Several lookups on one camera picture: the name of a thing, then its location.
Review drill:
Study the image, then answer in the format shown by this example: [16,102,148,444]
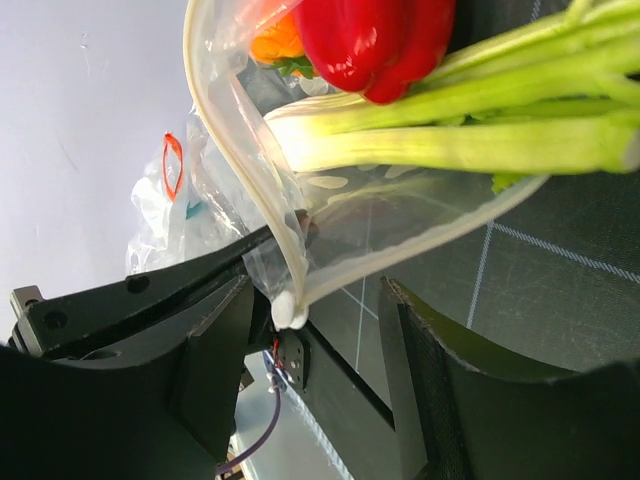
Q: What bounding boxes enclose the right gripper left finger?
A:
[1,278,254,479]

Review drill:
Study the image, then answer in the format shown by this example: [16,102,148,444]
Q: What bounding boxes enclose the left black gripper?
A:
[7,226,395,435]

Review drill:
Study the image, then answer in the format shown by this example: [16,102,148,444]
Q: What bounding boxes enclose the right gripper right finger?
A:
[378,278,639,479]

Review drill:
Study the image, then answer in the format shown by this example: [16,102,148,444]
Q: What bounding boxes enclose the clear polka dot zip bag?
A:
[183,1,544,329]

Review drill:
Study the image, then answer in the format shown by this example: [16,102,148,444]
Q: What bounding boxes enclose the green celery stalk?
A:
[265,1,639,190]

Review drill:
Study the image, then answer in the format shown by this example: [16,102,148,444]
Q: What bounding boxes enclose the red tomato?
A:
[250,13,319,79]

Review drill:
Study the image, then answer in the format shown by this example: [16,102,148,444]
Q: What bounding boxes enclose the red bell pepper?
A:
[293,0,456,105]

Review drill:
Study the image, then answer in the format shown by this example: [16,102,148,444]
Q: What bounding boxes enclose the clear bag orange zipper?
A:
[126,114,265,275]

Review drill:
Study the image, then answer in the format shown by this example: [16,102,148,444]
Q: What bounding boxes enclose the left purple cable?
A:
[214,379,284,479]

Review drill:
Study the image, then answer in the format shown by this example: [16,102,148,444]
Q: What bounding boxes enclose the slotted cable duct rail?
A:
[292,393,354,480]

